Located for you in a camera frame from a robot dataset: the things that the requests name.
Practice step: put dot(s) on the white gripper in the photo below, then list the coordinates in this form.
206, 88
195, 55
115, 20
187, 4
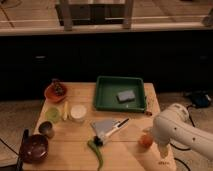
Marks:
161, 140

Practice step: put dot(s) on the red apple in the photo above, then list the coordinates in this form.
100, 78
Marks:
146, 141

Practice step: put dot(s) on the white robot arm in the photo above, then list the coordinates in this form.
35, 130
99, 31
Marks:
171, 124

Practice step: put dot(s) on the white paper cup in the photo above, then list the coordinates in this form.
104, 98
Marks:
78, 113

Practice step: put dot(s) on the green plastic cup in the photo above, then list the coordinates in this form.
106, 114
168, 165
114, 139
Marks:
52, 115

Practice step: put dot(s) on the small metal cup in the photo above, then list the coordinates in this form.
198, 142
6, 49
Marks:
46, 129

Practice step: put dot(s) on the dark blue floor object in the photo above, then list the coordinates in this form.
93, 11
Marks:
200, 99

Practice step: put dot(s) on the blue sponge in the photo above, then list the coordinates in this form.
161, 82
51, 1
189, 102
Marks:
125, 96

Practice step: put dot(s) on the grey cloth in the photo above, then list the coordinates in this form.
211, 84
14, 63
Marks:
103, 126

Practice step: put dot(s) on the green chili pepper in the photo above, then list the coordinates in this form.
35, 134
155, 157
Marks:
97, 152

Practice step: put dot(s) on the green plastic tray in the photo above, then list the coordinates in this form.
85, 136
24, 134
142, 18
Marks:
107, 88

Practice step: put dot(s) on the yellow banana piece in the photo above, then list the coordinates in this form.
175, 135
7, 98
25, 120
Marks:
65, 111

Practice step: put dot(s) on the dark grape bunch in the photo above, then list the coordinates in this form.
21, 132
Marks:
57, 87

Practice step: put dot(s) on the orange bowl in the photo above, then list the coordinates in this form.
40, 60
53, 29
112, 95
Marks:
51, 96

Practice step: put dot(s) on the dark red bowl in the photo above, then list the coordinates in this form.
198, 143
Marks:
35, 149

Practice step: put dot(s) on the black spoon handle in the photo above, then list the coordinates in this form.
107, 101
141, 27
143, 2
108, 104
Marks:
19, 163

